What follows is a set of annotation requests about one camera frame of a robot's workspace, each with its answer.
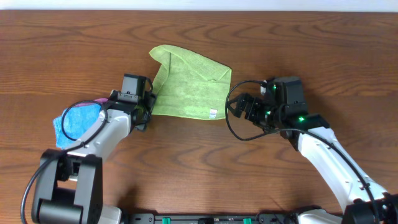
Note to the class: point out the purple folded microfiber cloth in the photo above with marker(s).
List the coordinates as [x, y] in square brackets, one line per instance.
[99, 101]

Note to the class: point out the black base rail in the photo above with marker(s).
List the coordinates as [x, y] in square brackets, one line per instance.
[261, 218]

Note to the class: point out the blue folded microfiber cloth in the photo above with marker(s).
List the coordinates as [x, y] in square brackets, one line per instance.
[76, 122]

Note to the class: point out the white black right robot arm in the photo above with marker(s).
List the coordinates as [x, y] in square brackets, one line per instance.
[361, 199]

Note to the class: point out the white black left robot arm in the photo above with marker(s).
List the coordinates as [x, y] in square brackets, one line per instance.
[69, 183]

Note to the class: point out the green microfiber cloth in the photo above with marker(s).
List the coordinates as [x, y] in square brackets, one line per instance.
[189, 85]

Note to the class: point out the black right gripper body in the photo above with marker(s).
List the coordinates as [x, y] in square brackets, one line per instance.
[265, 116]

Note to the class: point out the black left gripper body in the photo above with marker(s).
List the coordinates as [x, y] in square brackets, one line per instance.
[148, 101]

